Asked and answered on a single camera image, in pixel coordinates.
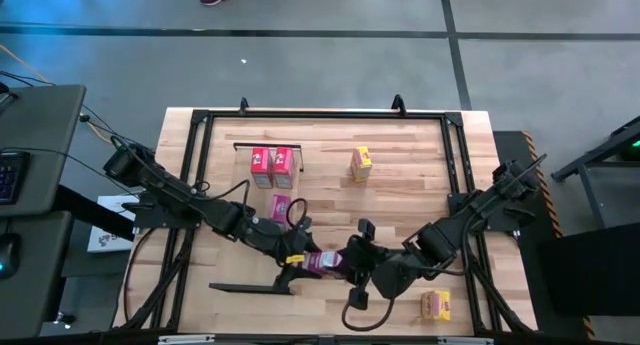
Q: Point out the grey desk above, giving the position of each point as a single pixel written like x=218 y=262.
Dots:
x=45 y=125
x=40 y=285

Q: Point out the silver metal bracket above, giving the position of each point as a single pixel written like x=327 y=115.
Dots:
x=185 y=340
x=465 y=341

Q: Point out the black backlit keyboard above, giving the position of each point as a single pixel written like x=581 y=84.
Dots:
x=12 y=177

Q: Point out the red Froot Loops cereal box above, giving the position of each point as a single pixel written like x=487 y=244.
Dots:
x=261 y=162
x=284 y=162

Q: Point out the black hazard-striped floor mat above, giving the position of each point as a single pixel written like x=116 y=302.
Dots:
x=510 y=141

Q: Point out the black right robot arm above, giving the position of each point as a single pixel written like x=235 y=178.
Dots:
x=450 y=230

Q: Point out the black frame bracket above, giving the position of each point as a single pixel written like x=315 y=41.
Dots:
x=243 y=106
x=398 y=105

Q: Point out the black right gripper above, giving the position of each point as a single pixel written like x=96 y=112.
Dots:
x=362 y=262

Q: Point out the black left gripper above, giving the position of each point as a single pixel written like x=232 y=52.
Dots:
x=280 y=240

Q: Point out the desk caster wheel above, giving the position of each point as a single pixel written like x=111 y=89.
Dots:
x=65 y=319

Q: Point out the white paper sheet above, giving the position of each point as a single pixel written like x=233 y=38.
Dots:
x=107 y=240

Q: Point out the black desk foot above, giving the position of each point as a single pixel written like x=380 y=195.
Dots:
x=90 y=212

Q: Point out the yellow Corn Pops cereal box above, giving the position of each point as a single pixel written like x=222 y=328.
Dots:
x=436 y=305
x=361 y=160

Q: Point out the purple Raisin Bran cereal box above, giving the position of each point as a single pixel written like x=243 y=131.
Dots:
x=280 y=207
x=325 y=262

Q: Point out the black computer mouse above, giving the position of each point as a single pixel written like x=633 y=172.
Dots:
x=7 y=255

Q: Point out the black aluminium table frame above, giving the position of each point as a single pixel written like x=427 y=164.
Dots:
x=325 y=114

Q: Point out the grey metal cart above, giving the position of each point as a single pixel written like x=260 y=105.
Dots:
x=617 y=200

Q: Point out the black cabinet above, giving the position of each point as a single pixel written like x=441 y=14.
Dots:
x=590 y=270

